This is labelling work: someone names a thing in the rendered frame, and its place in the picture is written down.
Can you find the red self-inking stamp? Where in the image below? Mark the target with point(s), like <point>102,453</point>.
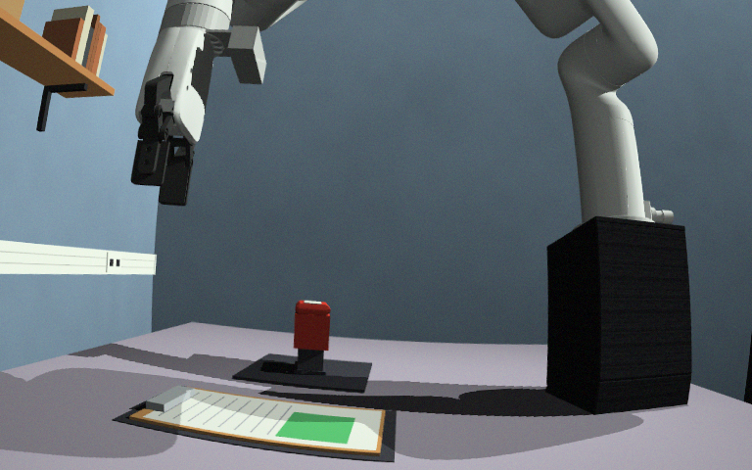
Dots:
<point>311,336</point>

